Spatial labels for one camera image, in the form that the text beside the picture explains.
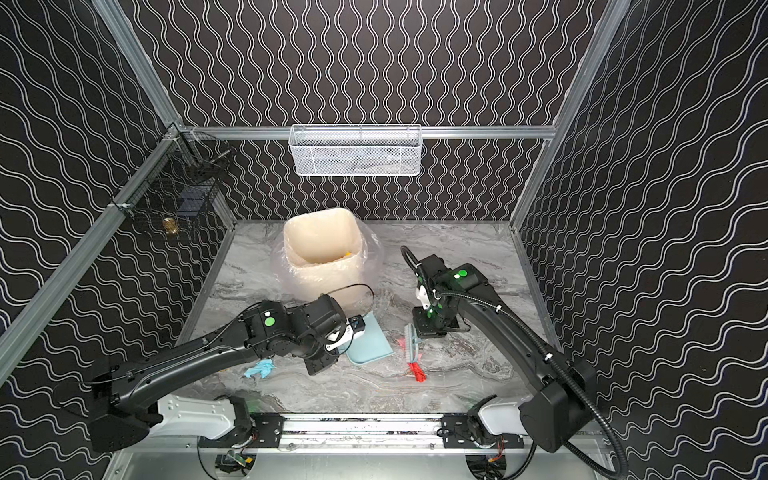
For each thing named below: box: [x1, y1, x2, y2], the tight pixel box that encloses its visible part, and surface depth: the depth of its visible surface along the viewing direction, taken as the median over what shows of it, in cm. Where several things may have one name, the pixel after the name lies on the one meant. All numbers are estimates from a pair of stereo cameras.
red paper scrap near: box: [408, 362, 427, 383], surface depth 85 cm
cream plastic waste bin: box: [284, 208, 371, 313], surface depth 87 cm
